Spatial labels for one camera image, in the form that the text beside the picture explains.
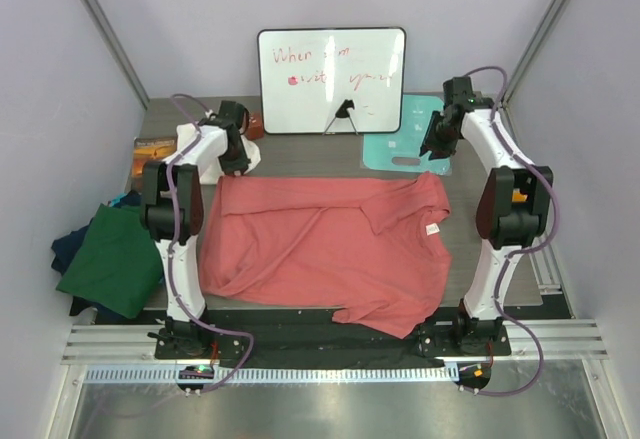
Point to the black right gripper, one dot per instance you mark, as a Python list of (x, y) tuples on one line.
[(448, 149)]

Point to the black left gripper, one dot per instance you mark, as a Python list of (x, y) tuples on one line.
[(239, 164)]

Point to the teal cutting board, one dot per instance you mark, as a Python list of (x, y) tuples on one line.
[(399, 151)]

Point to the metal wire board stand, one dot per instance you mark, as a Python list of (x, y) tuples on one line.
[(343, 112)]

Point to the white dry erase board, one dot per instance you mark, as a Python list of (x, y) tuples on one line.
[(305, 75)]

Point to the red t shirt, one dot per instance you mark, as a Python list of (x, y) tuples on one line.
[(368, 248)]

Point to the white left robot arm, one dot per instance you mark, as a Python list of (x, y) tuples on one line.
[(172, 208)]

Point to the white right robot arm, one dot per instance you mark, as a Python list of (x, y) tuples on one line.
[(512, 212)]

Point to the white t shirt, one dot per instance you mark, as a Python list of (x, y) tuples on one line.
[(209, 164)]

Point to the red brown eraser block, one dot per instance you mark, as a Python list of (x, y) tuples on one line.
[(255, 129)]

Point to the orange cover book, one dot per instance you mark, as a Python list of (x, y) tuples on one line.
[(146, 150)]

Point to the white mug orange inside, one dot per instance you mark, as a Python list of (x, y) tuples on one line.
[(518, 196)]

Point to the teal t shirt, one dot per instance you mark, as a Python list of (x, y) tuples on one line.
[(118, 201)]

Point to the green t shirt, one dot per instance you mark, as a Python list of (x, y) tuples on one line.
[(118, 266)]

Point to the navy blue t shirt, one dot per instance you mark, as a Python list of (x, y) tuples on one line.
[(66, 248)]

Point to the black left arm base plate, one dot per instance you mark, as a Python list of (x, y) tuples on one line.
[(186, 340)]

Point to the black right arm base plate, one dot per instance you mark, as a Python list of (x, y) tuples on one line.
[(439, 340)]

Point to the aluminium right corner post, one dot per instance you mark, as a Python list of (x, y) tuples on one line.
[(541, 34)]

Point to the aluminium corner post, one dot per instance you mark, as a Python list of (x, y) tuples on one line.
[(116, 49), (541, 34)]

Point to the white perforated cable rail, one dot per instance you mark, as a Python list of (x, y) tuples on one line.
[(183, 374)]

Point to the aluminium left corner post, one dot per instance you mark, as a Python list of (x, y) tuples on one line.
[(116, 49)]

